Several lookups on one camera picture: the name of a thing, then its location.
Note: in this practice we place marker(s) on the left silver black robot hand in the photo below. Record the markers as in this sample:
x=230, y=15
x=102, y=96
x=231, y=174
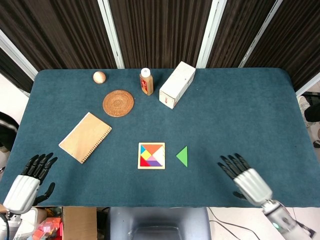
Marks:
x=23, y=190

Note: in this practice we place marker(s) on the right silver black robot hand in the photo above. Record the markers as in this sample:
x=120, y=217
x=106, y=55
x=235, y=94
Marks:
x=252, y=186

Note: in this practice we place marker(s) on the green triangle tangram piece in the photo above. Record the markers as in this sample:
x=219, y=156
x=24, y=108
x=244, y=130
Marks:
x=183, y=157

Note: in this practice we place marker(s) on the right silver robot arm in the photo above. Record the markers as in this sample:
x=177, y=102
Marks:
x=282, y=218

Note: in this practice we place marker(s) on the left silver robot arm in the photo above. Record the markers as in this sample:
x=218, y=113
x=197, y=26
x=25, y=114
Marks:
x=8, y=222

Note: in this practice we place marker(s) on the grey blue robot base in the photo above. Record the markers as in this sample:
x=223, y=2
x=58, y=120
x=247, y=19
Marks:
x=157, y=222

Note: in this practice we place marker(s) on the purple wooden tangram parallelogram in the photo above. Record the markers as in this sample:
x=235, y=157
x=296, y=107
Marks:
x=155, y=163

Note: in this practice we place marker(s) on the pink wooden tangram triangle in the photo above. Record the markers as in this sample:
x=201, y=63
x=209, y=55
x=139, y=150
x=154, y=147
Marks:
x=153, y=158

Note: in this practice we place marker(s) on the orange wooden tangram triangle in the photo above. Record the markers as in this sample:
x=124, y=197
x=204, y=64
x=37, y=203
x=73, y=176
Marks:
x=151, y=148

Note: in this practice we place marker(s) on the yellow wooden tangram square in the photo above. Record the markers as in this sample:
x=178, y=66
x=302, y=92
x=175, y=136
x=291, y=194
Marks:
x=146, y=156

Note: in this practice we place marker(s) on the red wooden tangram triangle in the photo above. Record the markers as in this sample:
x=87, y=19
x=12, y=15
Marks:
x=143, y=163

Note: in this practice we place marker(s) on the blue wooden tangram triangle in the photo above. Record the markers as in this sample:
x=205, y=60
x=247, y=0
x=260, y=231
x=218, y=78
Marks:
x=142, y=150

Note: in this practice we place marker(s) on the colourful toy blocks pile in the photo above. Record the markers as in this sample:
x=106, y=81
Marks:
x=47, y=228

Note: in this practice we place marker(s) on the brown cardboard box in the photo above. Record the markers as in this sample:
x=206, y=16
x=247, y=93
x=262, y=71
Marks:
x=80, y=222

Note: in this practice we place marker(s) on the teal table cloth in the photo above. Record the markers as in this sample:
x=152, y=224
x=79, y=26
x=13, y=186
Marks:
x=225, y=120

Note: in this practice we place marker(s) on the kraft spiral notebook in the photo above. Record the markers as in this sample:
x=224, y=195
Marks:
x=85, y=137

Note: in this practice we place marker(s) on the black bag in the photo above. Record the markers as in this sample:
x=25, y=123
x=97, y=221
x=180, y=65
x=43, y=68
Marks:
x=312, y=110

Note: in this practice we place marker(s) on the white cardboard box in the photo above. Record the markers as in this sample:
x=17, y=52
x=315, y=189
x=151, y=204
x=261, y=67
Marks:
x=176, y=85

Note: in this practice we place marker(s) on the round woven rattan coaster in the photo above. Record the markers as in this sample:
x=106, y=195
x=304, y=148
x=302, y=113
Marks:
x=118, y=103

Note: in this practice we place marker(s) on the wooden ball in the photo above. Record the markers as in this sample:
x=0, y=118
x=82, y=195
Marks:
x=99, y=77

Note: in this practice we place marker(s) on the brown drink bottle white cap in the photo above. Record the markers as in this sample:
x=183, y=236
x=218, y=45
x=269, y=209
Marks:
x=147, y=85

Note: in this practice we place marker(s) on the dark ribbed partition panel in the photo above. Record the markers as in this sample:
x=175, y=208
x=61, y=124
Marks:
x=297, y=37
x=160, y=32
x=55, y=32
x=240, y=27

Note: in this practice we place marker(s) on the wooden tangram puzzle tray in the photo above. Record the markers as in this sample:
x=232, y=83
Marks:
x=163, y=156

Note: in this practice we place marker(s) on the white partition post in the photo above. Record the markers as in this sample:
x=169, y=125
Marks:
x=210, y=32
x=112, y=35
x=308, y=83
x=261, y=32
x=20, y=58

